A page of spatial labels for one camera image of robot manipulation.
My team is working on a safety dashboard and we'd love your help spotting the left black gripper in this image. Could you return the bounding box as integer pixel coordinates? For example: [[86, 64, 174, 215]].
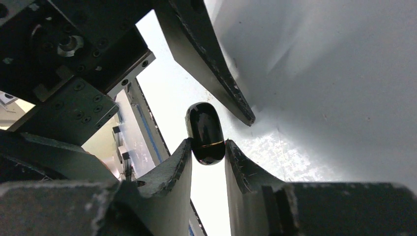
[[0, 0, 151, 146]]

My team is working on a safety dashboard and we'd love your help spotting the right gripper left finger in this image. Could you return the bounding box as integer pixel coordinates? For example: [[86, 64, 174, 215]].
[[0, 138, 192, 236]]

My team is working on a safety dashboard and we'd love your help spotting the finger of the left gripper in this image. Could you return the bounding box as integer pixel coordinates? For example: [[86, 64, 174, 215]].
[[0, 130, 118, 181], [153, 0, 256, 126]]

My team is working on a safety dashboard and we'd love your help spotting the aluminium frame rail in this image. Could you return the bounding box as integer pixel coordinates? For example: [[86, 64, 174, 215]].
[[116, 80, 206, 236]]

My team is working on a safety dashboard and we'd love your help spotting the black earbud charging case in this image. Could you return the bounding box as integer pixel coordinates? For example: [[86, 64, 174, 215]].
[[185, 102, 225, 165]]

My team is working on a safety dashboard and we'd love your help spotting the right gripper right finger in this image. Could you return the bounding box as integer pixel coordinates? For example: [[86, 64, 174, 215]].
[[225, 140, 417, 236]]

